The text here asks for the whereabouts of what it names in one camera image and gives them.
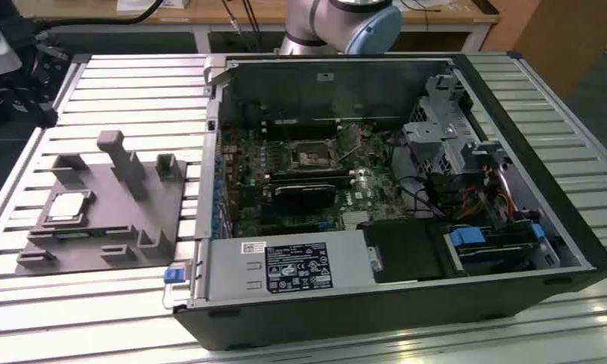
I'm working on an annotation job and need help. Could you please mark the black wire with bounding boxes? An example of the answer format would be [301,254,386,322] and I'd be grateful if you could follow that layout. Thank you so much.
[398,174,450,220]

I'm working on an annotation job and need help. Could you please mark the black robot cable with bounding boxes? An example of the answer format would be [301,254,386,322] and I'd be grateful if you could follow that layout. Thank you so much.
[19,0,166,30]

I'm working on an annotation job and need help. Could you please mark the black plastic shroud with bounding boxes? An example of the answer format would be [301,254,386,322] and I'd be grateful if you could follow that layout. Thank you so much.
[358,219,468,285]

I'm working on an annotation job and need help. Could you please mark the metal locking lever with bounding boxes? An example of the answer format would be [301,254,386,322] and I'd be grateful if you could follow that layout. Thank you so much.
[340,140,368,161]

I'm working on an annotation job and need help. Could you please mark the blue case latch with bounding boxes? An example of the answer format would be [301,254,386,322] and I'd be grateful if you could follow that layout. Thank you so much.
[165,266,190,285]

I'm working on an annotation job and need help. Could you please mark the silver CPU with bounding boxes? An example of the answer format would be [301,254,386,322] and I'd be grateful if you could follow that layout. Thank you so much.
[44,191,90,225]

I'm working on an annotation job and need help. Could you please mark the grey parts rack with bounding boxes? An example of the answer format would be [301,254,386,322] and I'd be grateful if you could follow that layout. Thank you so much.
[15,130,190,275]

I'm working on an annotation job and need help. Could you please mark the grey metal drive cage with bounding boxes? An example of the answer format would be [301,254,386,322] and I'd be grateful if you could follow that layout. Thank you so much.
[392,74,493,184]

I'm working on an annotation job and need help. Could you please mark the wooden cabinet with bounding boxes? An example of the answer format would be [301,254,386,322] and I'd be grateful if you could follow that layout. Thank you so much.
[480,0,607,98]

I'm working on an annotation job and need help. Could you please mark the CPU socket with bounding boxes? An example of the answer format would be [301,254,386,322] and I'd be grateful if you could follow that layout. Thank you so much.
[289,140,342,170]

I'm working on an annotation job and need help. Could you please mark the black graphics card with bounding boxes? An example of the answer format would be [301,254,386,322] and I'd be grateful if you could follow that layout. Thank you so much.
[270,182,338,212]

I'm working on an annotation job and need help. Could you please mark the black PC case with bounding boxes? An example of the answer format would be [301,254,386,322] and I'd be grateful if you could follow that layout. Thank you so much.
[171,52,607,352]

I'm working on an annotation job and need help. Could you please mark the silver power supply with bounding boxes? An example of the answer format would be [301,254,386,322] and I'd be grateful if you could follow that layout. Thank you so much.
[197,231,382,304]

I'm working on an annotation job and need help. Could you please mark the metal socket cover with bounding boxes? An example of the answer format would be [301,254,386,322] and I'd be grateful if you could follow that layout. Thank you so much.
[333,123,374,151]

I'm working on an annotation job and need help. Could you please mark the green motherboard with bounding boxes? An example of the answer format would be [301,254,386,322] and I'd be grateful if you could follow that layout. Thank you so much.
[217,124,412,240]

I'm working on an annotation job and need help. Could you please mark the orange and yellow wires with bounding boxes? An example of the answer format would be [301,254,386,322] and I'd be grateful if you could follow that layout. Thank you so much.
[460,188,518,221]

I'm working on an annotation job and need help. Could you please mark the black RAM slot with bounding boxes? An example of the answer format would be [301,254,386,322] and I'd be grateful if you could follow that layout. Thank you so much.
[270,174,358,186]
[269,169,357,179]

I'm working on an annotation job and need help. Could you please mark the blue disk carrier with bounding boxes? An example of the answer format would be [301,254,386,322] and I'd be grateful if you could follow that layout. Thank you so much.
[448,225,488,249]

